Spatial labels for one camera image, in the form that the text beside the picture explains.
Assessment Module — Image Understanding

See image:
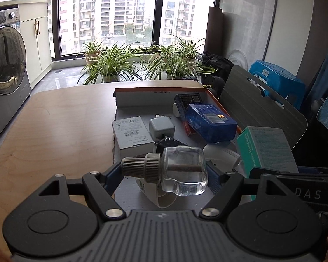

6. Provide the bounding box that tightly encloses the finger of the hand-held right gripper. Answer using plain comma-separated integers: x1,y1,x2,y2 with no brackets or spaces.
249,166,301,181

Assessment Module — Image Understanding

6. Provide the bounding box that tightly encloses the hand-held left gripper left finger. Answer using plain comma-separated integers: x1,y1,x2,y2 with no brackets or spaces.
38,162,126,220

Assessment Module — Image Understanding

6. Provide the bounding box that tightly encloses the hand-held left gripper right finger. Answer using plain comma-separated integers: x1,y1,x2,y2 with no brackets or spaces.
198,162,287,220

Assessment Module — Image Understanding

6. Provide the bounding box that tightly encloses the teal cardboard box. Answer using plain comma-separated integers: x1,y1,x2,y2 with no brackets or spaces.
236,126,300,179

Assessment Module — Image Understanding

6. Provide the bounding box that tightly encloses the clear bottle with grey cap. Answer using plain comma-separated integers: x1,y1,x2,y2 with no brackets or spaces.
121,147,209,196

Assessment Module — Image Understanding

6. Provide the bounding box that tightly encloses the white barcode box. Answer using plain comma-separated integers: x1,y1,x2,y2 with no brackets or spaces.
112,116,157,158

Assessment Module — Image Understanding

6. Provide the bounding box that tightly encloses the black charger plug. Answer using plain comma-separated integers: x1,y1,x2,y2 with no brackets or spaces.
156,136,186,153

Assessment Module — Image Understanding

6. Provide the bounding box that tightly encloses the blue plastic-wrapped box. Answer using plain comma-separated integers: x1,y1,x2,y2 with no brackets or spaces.
186,103,238,144

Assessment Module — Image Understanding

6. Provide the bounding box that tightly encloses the white charger cube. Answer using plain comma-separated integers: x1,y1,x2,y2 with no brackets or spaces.
149,114,176,140

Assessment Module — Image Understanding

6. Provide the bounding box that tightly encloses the red playing card box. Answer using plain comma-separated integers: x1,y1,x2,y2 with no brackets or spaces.
174,93,204,136

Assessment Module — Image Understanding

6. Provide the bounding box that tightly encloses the orange-edged cardboard tray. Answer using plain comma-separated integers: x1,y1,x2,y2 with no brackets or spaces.
112,87,252,210

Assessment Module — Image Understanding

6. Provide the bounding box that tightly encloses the blue plastic stool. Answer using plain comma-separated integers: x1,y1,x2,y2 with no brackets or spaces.
248,59,307,110

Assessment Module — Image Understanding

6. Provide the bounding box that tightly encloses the black dumbbell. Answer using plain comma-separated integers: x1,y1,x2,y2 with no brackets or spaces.
202,75,225,95

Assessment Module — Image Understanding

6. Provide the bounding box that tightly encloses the large potted spider plant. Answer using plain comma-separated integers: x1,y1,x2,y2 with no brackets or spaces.
78,42,143,86

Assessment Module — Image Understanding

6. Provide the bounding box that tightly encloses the black bag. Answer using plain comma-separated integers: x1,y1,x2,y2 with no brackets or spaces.
201,51,234,84

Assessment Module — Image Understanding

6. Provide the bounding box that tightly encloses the white round fan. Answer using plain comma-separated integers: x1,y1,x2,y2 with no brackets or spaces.
228,49,248,71

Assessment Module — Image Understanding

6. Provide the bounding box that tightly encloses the small potted spider plant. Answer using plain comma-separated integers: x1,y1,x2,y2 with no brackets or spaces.
77,39,110,65

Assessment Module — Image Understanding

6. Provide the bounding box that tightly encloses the grey front-load washing machine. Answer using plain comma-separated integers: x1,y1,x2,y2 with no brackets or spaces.
0,9,32,135

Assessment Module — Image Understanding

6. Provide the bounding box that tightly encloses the cream cabinet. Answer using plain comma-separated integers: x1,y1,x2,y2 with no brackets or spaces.
0,0,52,138

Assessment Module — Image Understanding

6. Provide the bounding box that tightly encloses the brown rolled mat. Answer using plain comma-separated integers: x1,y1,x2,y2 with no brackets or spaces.
205,7,223,55

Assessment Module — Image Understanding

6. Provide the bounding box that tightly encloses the black framed window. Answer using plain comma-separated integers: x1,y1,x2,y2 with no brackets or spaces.
48,0,225,62

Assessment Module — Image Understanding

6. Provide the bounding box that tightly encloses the grey wall hose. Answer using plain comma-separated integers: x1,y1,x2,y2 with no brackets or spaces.
265,0,280,62

